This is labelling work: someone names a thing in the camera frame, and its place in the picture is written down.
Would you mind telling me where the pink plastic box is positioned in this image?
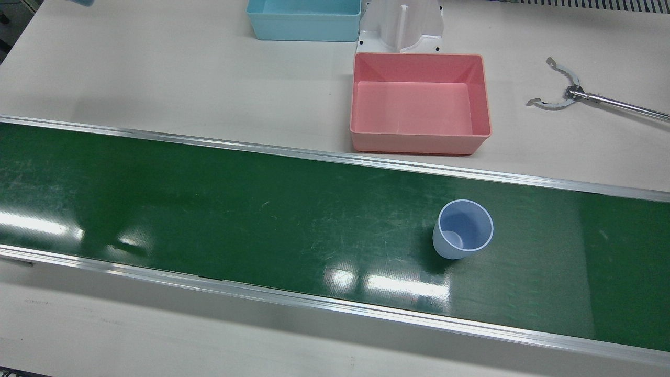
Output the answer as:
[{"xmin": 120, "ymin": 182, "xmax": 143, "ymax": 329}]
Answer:
[{"xmin": 349, "ymin": 52, "xmax": 493, "ymax": 156}]

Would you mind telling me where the light blue plastic cup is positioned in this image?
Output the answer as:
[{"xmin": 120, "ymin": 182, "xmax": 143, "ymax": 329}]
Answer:
[{"xmin": 432, "ymin": 199, "xmax": 494, "ymax": 260}]

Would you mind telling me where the blue plastic box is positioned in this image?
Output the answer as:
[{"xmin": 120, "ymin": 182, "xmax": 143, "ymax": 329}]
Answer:
[{"xmin": 246, "ymin": 0, "xmax": 363, "ymax": 42}]

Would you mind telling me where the green belt conveyor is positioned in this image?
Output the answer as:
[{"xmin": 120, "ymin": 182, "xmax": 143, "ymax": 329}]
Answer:
[{"xmin": 0, "ymin": 115, "xmax": 670, "ymax": 367}]

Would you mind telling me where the metal reacher grabber tool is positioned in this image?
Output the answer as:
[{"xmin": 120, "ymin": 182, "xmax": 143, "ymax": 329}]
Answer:
[{"xmin": 526, "ymin": 57, "xmax": 670, "ymax": 122}]

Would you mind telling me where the black ribbed grating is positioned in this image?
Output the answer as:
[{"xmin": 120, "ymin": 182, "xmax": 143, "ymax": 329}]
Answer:
[{"xmin": 500, "ymin": 0, "xmax": 670, "ymax": 14}]

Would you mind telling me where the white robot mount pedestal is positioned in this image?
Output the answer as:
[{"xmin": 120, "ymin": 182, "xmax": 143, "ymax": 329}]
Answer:
[{"xmin": 359, "ymin": 0, "xmax": 446, "ymax": 54}]

